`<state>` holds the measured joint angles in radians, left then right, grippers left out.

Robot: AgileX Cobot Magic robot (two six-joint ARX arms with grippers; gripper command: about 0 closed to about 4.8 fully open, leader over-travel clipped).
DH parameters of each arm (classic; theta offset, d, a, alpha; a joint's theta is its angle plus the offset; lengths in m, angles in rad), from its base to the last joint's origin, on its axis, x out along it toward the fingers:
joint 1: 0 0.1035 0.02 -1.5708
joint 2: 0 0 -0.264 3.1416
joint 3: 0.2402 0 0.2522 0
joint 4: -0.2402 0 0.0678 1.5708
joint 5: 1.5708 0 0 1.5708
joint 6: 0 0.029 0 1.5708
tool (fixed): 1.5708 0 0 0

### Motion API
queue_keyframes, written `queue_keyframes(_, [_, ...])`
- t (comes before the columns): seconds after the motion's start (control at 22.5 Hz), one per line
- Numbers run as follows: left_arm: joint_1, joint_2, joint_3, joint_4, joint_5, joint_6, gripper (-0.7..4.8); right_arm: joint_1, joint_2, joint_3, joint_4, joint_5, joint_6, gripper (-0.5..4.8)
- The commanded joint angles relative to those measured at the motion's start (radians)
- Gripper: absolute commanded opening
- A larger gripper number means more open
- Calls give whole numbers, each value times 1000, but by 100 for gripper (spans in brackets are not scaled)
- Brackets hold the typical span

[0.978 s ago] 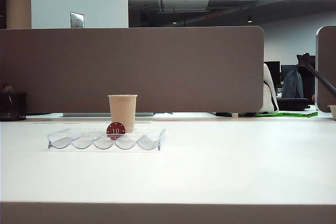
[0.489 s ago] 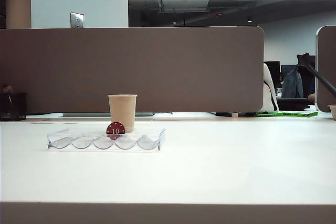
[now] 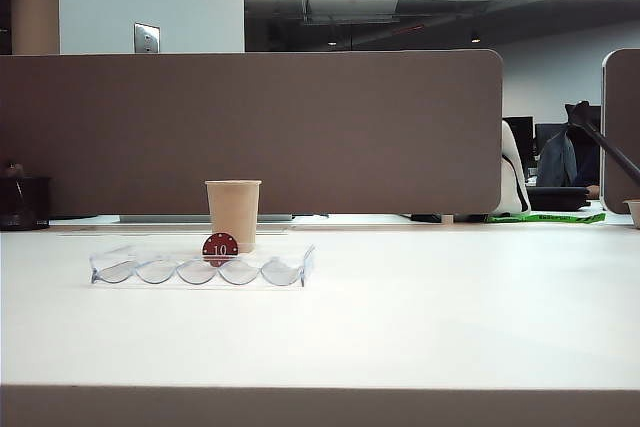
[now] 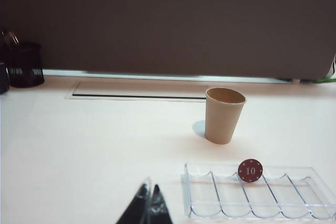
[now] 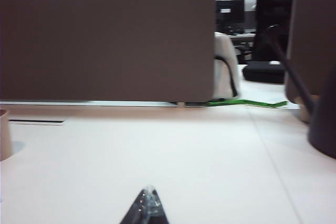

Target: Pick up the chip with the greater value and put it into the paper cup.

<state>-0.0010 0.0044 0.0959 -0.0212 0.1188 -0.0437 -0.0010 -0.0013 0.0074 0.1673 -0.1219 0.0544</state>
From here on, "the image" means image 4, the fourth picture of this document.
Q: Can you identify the clear plastic chip tray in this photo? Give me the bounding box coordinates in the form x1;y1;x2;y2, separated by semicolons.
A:
181;162;336;221

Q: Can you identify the brown paper cup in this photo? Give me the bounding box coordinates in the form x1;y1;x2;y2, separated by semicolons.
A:
205;87;247;146

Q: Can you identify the desk cable flap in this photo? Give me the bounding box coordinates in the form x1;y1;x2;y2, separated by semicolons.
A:
64;79;207;101

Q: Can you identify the black cylindrical container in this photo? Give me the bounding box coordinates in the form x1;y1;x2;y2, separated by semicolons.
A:
0;61;11;95

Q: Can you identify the white bag with black strap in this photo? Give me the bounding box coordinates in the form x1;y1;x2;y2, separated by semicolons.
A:
328;52;336;77

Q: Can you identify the red poker chip 10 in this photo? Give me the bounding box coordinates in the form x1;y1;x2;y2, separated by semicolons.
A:
238;158;264;184

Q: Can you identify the black mesh pen holder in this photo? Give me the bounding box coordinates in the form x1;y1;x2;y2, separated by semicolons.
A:
5;41;45;89

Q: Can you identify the wide brown desk divider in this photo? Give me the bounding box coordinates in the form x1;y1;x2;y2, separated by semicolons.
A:
0;0;336;79

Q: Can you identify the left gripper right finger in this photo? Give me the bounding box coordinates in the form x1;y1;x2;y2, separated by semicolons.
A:
151;184;173;224

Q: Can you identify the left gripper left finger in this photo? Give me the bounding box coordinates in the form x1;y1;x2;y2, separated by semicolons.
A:
115;178;152;224

